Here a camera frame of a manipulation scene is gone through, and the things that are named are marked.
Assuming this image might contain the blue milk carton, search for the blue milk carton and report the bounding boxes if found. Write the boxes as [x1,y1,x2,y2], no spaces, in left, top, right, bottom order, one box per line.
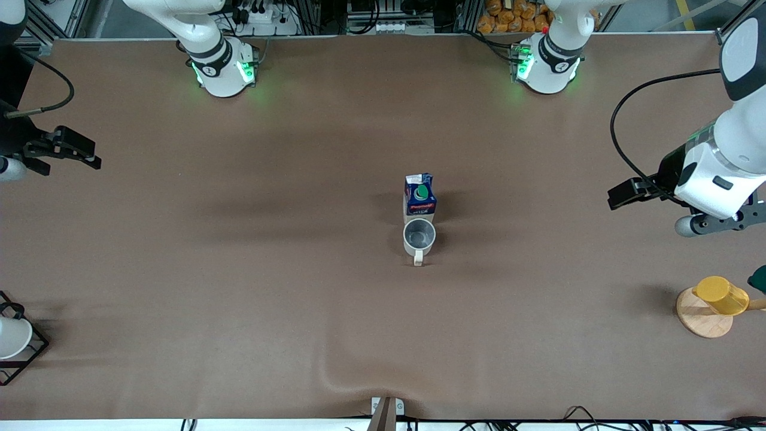
[404,173,438,225]

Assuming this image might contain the white ribbed mug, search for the white ribbed mug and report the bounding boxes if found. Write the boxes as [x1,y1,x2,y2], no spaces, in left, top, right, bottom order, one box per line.
[402,218,436,266]

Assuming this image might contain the yellow cup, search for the yellow cup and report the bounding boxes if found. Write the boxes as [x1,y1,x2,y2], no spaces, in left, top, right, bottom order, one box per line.
[692,275,750,316]

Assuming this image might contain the plain white cup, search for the plain white cup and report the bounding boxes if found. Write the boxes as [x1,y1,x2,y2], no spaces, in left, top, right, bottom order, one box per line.
[0,316,33,360]

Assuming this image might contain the wooden mug stand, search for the wooden mug stand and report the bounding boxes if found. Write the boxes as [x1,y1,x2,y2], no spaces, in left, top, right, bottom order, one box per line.
[676,286,766,339]

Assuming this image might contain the orange snack bags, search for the orange snack bags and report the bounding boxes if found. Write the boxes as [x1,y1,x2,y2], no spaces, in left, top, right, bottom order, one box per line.
[476,0,554,34]

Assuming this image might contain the white power strip with plugs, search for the white power strip with plugs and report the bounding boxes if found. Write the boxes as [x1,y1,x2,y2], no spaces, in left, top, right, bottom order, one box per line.
[230,0,301,35]

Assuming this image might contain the brown table cloth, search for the brown table cloth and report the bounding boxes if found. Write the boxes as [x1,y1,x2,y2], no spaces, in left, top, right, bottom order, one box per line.
[0,33,766,423]

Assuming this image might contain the long white power strip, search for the long white power strip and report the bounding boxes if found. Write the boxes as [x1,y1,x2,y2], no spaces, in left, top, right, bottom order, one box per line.
[372,20,436,35]

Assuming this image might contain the metal table clamp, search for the metal table clamp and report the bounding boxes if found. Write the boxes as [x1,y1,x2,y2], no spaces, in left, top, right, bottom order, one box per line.
[370,396,405,431]

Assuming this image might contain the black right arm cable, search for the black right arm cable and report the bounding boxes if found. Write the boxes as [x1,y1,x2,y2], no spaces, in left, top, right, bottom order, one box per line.
[5,47,75,119]

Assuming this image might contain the aluminium frame post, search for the aluminium frame post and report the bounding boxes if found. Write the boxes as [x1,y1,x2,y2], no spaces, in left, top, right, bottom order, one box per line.
[715,0,766,47]
[18,0,92,56]

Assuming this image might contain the black wire rack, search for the black wire rack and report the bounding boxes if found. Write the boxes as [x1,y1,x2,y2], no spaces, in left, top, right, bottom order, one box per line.
[0,290,50,387]

